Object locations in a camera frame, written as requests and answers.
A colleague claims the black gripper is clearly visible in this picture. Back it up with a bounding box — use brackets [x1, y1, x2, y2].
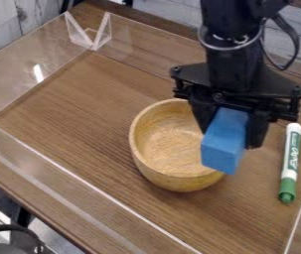
[170, 46, 301, 149]

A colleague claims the blue block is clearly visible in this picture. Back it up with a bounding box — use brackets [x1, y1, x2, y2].
[200, 108, 247, 175]

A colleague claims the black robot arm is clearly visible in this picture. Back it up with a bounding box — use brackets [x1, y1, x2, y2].
[170, 0, 301, 149]

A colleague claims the wooden brown bowl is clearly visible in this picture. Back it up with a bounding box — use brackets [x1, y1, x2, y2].
[128, 99, 225, 192]

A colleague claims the green white dry-erase marker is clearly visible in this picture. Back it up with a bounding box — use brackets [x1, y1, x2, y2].
[278, 123, 301, 203]

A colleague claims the black metal stand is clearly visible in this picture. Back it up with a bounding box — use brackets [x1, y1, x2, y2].
[0, 208, 46, 254]

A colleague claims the clear acrylic tray wall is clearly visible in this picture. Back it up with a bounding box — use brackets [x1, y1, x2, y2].
[0, 17, 301, 254]

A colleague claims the black cable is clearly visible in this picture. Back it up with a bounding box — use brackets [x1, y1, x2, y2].
[0, 223, 45, 254]

